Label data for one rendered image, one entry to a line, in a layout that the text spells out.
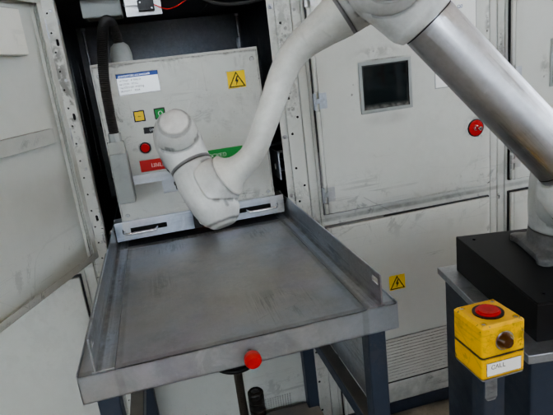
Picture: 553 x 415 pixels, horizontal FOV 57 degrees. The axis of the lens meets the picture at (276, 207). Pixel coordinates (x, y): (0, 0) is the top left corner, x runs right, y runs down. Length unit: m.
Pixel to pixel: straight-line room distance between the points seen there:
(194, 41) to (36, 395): 1.49
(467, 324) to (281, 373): 1.07
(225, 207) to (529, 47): 1.24
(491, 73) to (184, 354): 0.74
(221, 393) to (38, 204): 0.89
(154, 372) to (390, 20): 0.75
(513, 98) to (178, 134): 0.67
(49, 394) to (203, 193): 0.93
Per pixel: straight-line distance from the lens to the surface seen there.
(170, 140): 1.14
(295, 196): 1.64
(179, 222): 1.62
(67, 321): 1.69
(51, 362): 1.76
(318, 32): 1.11
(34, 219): 1.43
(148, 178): 1.56
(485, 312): 0.91
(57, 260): 1.50
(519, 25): 1.94
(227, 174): 1.12
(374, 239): 1.75
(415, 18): 0.93
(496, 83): 0.98
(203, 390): 1.84
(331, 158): 1.63
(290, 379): 1.89
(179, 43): 2.32
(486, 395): 0.98
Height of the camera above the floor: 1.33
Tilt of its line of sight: 16 degrees down
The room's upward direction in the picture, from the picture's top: 7 degrees counter-clockwise
